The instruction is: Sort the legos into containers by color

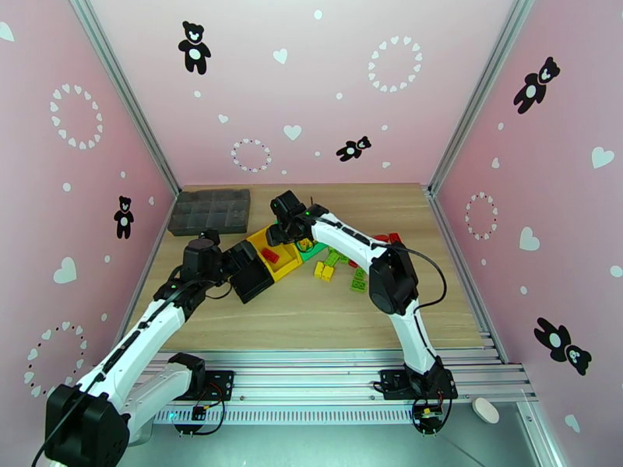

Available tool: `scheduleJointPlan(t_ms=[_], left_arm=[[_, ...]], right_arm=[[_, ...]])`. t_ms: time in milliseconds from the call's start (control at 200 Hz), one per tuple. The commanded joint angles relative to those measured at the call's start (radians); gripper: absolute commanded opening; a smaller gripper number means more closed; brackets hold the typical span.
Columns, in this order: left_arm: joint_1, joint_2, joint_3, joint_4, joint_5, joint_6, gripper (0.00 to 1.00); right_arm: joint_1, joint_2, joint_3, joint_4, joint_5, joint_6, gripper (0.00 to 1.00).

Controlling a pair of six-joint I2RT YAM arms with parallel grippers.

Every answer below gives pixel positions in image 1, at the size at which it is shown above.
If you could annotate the small electronics board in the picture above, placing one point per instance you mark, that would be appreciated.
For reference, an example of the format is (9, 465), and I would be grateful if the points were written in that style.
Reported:
(199, 413)
(428, 417)

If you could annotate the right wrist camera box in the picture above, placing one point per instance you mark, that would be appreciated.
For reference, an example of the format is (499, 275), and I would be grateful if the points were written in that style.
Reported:
(288, 207)

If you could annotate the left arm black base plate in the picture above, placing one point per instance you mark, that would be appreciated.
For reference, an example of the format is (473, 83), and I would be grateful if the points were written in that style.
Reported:
(221, 383)

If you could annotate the small lime green brick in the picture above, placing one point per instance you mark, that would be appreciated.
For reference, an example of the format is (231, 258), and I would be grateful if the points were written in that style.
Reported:
(359, 275)
(359, 285)

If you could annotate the yellow plastic bin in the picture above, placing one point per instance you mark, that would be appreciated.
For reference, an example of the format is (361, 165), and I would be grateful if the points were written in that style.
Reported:
(287, 264)

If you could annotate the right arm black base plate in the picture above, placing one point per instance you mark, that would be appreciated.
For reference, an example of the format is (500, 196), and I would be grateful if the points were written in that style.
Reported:
(392, 383)

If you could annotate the red two-by-four brick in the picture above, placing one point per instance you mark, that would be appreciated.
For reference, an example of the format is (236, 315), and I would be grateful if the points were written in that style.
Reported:
(396, 237)

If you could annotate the aluminium frame post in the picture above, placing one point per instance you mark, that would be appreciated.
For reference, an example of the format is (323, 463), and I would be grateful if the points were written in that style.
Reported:
(482, 91)
(126, 96)

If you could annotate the red arched brick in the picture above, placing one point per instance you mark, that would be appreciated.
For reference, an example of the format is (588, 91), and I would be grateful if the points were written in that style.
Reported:
(382, 238)

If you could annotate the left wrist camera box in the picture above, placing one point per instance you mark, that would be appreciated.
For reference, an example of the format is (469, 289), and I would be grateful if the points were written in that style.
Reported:
(241, 256)

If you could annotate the black plastic bin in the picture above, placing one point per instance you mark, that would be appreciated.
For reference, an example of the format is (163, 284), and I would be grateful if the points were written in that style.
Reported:
(253, 285)

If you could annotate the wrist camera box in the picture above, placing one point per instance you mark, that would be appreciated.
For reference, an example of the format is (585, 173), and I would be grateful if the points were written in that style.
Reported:
(288, 207)
(241, 256)

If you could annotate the lime two-by-four brick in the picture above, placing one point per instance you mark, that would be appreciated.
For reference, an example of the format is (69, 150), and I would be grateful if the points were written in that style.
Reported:
(333, 259)

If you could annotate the aluminium base platform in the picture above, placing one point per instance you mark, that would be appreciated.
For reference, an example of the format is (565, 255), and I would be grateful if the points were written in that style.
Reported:
(316, 378)

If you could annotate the white oval object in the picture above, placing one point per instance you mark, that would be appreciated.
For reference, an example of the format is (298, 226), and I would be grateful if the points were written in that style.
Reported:
(486, 410)

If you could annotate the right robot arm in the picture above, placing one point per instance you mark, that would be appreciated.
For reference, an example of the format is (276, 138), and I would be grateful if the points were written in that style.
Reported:
(340, 234)

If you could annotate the green plastic bin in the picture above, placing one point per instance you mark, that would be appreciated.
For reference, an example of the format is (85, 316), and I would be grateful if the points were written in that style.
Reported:
(317, 252)

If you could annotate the dark compartment organizer box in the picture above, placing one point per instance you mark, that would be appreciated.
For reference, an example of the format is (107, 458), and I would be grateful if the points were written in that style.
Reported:
(209, 212)

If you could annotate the yellow brick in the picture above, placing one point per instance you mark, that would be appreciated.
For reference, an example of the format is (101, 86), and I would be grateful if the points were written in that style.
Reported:
(329, 274)
(304, 245)
(319, 270)

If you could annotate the perforated metal strip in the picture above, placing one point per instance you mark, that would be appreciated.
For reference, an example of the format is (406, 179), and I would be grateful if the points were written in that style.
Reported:
(316, 416)

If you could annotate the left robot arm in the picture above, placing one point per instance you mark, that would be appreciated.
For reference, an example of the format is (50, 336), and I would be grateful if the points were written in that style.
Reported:
(146, 329)

